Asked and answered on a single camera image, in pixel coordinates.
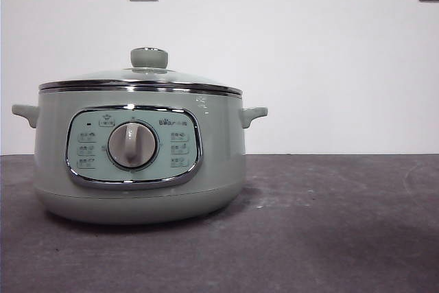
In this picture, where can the glass lid with green knob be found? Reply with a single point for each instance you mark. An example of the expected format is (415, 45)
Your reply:
(149, 58)

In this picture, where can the pale green electric pot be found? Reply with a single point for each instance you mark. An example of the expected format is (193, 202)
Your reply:
(223, 155)

